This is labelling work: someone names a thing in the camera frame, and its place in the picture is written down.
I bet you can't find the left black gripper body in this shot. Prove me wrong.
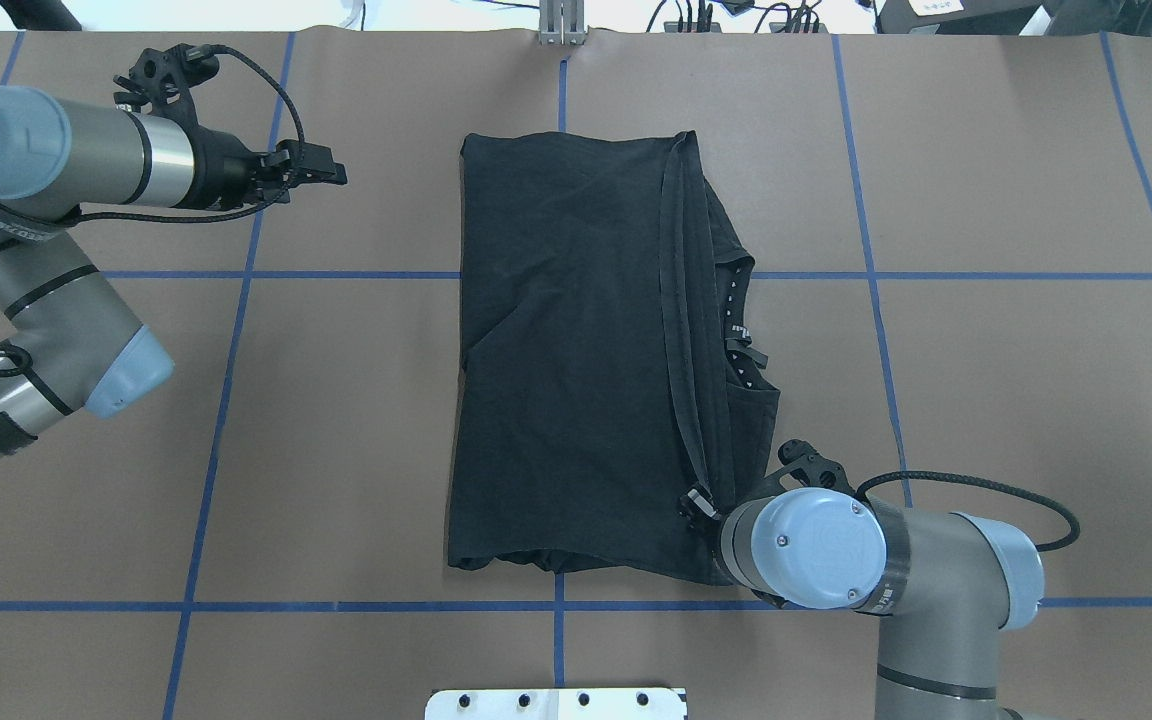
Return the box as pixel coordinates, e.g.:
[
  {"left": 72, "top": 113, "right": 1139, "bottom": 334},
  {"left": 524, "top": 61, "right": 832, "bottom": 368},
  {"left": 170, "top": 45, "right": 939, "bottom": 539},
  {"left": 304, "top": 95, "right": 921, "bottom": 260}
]
[{"left": 113, "top": 45, "right": 297, "bottom": 213}]

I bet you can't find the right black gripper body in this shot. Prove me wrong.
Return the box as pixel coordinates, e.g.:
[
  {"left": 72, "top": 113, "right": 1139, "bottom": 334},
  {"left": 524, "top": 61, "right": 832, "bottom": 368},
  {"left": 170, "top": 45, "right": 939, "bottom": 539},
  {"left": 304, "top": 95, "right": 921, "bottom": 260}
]
[{"left": 736, "top": 439, "right": 858, "bottom": 505}]

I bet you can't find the black printed t-shirt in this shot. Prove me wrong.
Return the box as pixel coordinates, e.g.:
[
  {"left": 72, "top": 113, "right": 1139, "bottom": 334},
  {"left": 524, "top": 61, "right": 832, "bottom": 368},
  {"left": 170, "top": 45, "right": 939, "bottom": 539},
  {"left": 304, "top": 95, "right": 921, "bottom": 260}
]
[{"left": 445, "top": 131, "right": 780, "bottom": 585}]

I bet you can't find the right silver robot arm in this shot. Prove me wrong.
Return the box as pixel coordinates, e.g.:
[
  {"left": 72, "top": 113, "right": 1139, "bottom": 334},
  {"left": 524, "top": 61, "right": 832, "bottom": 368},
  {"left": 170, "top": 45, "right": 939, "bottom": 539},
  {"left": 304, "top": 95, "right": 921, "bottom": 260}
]
[{"left": 680, "top": 439, "right": 1046, "bottom": 719}]

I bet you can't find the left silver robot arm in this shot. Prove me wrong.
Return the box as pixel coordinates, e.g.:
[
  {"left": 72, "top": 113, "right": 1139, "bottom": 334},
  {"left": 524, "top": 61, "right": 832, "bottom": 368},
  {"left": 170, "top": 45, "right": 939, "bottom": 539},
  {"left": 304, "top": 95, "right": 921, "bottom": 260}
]
[{"left": 0, "top": 44, "right": 348, "bottom": 460}]

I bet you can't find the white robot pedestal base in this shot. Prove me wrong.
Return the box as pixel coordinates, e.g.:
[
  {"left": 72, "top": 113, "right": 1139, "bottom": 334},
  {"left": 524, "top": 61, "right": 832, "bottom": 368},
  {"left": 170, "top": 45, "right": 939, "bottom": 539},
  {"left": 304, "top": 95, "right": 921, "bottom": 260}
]
[{"left": 424, "top": 685, "right": 689, "bottom": 719}]

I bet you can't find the aluminium frame post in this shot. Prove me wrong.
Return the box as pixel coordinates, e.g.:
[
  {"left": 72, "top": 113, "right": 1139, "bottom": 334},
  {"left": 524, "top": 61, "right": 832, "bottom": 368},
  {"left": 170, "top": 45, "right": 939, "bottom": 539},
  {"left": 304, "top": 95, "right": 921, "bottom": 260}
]
[{"left": 536, "top": 0, "right": 588, "bottom": 46}]

